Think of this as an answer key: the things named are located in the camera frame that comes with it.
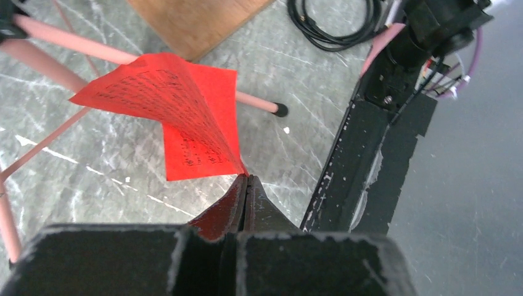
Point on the pink music stand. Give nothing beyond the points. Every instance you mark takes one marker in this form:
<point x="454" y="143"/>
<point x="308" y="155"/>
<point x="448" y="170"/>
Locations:
<point x="16" y="31"/>

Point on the wooden board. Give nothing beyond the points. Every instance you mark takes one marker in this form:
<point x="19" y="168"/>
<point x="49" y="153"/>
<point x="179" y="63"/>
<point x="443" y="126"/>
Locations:
<point x="191" y="29"/>

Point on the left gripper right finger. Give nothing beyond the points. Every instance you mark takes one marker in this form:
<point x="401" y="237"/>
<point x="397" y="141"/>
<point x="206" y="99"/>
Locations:
<point x="270" y="256"/>

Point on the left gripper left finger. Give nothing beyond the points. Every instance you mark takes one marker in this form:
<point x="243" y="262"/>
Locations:
<point x="196" y="258"/>

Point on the red sheet music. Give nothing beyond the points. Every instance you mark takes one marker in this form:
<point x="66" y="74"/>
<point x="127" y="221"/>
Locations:
<point x="195" y="104"/>

